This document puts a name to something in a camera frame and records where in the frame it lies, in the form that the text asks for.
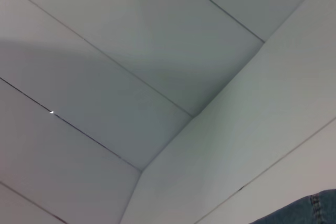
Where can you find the blue denim shorts basketball print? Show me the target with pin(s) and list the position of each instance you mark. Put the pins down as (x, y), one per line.
(302, 211)

